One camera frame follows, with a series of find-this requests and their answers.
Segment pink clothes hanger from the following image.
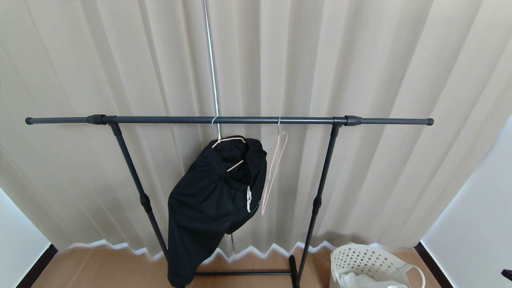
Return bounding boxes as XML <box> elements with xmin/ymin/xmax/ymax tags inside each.
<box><xmin>211</xmin><ymin>116</ymin><xmax>247</xmax><ymax>172</ymax></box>
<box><xmin>261</xmin><ymin>116</ymin><xmax>288</xmax><ymax>216</ymax></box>

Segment black shorts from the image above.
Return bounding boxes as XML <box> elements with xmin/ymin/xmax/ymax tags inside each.
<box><xmin>167</xmin><ymin>136</ymin><xmax>268</xmax><ymax>288</ymax></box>

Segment black clothes rack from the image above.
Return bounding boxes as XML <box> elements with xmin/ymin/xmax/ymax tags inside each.
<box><xmin>25</xmin><ymin>114</ymin><xmax>434</xmax><ymax>288</ymax></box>

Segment white laundry basket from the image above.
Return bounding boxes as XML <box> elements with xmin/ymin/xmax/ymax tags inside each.
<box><xmin>329</xmin><ymin>243</ymin><xmax>427</xmax><ymax>288</ymax></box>

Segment beige curtain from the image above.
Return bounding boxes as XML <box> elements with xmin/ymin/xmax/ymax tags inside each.
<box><xmin>0</xmin><ymin>0</ymin><xmax>512</xmax><ymax>256</ymax></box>

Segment white garment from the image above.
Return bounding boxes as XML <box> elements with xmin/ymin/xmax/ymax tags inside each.
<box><xmin>340</xmin><ymin>272</ymin><xmax>408</xmax><ymax>288</ymax></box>

